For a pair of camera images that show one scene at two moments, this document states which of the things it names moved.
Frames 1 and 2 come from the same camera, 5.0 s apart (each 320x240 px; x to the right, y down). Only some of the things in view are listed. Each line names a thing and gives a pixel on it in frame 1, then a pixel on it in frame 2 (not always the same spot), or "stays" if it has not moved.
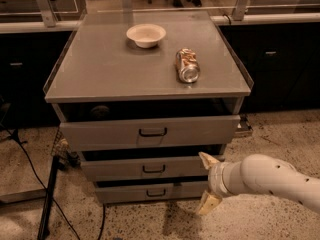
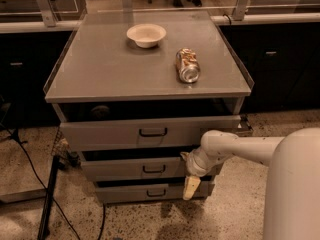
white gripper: x=216 y=178 → x=194 y=165
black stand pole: x=43 y=233 stays
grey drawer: x=173 y=168 stays
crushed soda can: x=187 y=65 stays
